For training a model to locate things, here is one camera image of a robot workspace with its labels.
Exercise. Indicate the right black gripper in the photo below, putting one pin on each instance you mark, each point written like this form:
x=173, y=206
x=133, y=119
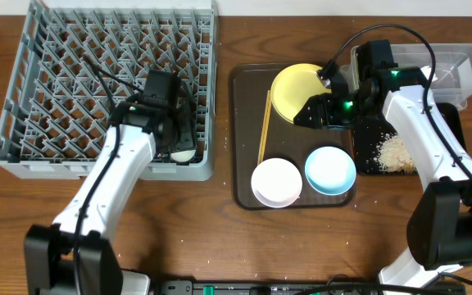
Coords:
x=323, y=117

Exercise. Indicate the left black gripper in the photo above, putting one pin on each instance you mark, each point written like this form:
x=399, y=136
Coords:
x=184, y=133

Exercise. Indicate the white cup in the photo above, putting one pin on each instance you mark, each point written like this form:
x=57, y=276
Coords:
x=183, y=156

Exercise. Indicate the light blue bowl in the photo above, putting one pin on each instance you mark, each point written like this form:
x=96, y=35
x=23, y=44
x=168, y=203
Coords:
x=330, y=171

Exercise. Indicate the leftover rice pile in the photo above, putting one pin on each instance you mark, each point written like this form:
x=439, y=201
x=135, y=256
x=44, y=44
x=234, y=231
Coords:
x=392, y=155

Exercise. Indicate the white bowl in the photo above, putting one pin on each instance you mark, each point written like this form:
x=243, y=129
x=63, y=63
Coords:
x=276, y=183

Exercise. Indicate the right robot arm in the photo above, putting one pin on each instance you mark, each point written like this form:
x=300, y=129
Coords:
x=439, y=232

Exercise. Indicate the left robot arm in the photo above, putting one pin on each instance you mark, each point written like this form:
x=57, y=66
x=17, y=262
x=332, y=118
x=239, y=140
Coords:
x=74, y=255

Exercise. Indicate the black waste tray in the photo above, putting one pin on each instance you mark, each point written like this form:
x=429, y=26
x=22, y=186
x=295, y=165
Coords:
x=371, y=137

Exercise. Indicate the grey dishwasher rack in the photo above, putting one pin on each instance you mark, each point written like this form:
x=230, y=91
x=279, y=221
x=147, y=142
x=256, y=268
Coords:
x=54, y=117

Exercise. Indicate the yellow plate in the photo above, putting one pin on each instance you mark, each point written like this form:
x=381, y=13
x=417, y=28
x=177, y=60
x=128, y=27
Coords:
x=293, y=86

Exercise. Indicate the wooden chopstick right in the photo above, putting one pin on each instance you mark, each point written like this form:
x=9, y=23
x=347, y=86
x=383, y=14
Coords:
x=267, y=129

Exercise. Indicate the wooden chopstick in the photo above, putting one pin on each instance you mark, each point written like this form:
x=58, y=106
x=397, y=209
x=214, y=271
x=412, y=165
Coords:
x=263, y=129
x=267, y=129

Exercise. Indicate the wooden chopstick left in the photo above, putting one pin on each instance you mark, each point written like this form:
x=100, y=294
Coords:
x=263, y=129

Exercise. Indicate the dark brown serving tray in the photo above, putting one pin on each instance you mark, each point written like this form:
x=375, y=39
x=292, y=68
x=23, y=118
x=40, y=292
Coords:
x=248, y=87

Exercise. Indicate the clear plastic bin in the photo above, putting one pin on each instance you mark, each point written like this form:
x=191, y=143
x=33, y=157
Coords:
x=452, y=82

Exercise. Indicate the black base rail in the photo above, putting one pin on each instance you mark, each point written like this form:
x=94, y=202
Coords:
x=186, y=287

